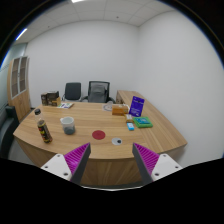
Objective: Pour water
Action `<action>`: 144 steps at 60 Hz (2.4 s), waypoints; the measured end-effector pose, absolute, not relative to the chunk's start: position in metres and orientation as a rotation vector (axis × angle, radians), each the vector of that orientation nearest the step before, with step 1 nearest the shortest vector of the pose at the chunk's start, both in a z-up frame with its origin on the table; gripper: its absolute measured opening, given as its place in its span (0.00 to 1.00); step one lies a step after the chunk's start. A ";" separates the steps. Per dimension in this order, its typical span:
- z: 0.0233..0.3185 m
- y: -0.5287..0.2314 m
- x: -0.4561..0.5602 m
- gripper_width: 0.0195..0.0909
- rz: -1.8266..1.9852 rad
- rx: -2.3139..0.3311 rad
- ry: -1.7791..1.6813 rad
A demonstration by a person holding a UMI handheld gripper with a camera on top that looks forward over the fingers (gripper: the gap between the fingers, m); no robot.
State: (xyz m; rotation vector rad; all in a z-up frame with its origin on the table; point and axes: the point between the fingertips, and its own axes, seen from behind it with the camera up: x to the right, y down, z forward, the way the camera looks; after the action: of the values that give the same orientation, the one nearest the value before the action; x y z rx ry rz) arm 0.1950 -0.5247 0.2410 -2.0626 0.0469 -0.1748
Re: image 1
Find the small tan box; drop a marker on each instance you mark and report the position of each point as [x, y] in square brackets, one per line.
[128, 117]

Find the white and green leaflet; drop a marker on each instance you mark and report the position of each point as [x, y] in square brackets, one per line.
[65, 105]

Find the green flat box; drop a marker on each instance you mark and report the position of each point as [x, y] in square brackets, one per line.
[143, 122]

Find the flat round red coaster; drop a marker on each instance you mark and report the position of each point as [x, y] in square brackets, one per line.
[98, 134]

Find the purple standing card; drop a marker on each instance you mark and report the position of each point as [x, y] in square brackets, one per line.
[137, 106]

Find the wooden shelf cabinet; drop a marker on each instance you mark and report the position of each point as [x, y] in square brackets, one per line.
[21, 103]

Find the grey mesh office chair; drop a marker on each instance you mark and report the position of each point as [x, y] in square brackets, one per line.
[98, 91]

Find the clear bottle with black cap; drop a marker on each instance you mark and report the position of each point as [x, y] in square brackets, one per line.
[44, 130]

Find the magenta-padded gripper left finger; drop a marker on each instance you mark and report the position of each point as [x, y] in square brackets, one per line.
[60, 165]

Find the small white disc, black centre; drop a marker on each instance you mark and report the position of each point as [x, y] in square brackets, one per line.
[116, 141]

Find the small light blue box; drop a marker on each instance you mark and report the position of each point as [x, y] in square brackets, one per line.
[130, 126]

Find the small dark brown box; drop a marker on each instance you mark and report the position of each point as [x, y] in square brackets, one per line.
[44, 99]

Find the round white plate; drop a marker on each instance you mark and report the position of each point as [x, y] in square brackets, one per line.
[107, 107]

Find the wooden side cabinet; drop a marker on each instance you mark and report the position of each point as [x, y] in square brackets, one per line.
[126, 96]

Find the white and grey mug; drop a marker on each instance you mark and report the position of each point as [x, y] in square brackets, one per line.
[68, 125]

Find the orange wooden box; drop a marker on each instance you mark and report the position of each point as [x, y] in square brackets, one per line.
[119, 110]

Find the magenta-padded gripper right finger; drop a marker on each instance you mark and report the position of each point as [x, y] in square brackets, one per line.
[163, 165]

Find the black leather armchair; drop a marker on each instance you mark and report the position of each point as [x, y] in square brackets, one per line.
[6, 133]

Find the black office chair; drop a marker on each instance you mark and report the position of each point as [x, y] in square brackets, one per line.
[72, 90]

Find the white ceiling light panel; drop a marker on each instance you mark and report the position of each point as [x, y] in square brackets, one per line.
[77, 1]
[21, 34]

